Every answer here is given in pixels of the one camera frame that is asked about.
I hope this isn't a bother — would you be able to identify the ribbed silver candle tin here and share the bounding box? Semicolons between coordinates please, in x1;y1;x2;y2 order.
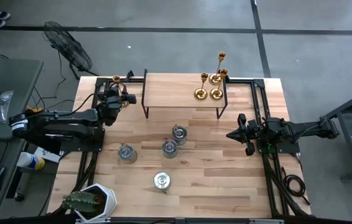
161;138;178;159

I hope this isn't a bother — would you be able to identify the tall brass candlestick holder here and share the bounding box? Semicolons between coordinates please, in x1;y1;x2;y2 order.
208;51;227;86

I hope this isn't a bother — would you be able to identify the yellow power plug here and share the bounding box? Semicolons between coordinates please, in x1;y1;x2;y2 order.
25;105;45;118

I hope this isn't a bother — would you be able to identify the white bottle with yellow lid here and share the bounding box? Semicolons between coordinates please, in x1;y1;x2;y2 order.
16;151;46;171

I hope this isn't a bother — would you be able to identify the wooden shelf with black legs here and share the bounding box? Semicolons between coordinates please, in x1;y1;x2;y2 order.
141;68;229;120

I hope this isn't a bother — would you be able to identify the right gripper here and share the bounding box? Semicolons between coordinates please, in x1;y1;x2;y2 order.
226;113;262;157

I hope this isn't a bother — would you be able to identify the short brass candlestick holder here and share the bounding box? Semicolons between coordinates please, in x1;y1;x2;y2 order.
193;72;210;101

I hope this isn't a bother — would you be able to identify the white paper sheet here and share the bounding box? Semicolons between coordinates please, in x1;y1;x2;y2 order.
34;146;62;164

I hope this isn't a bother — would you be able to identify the vanilla cake candle tin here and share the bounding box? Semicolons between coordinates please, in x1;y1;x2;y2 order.
153;171;172;194

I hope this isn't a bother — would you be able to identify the white hexagonal plant pot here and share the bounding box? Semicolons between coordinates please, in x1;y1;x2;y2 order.
72;182;118;223

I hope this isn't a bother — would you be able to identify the coiled black cable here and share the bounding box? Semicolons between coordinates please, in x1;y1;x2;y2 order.
282;167;311;206

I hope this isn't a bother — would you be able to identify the medium brass candlestick holder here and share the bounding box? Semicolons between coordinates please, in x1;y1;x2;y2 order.
209;68;229;101

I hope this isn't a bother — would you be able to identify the black floor cable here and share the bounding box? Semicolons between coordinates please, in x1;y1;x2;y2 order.
29;51;76;118

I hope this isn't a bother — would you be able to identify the green cactus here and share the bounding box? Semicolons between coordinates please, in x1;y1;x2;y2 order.
61;190;103;214

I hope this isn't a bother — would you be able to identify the clear plastic bag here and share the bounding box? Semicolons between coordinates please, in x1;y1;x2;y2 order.
0;90;15;124

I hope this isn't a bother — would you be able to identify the black floor fan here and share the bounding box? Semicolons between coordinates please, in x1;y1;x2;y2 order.
42;21;100;80

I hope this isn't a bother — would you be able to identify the grey side table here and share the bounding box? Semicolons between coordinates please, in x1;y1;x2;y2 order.
0;58;45;140

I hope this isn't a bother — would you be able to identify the tallest brass candlestick holder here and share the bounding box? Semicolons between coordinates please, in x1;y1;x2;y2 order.
112;75;131;109

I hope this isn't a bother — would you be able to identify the black table frame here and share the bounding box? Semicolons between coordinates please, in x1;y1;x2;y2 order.
70;68;313;218

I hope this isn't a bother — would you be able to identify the orange label candle tin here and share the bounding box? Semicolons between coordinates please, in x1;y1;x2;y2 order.
117;142;139;165

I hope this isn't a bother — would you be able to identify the dark metal stand frame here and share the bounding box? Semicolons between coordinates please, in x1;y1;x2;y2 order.
320;84;352;182

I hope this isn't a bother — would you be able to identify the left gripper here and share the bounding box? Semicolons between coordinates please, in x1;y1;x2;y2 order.
97;83;137;127

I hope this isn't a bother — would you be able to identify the floral label candle tin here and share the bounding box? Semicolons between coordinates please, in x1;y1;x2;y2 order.
171;124;188;146

